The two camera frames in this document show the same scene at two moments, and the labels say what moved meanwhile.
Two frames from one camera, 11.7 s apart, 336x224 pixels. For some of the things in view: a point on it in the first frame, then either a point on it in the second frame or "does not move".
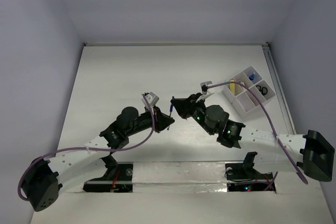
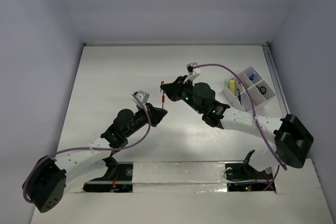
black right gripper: x=184 y=107 -> x=174 y=89
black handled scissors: x=263 y=90 does not move
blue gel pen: x=171 y=110 -> x=239 y=96
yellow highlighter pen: x=232 y=86 does not move
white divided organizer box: x=244 y=102 does not move
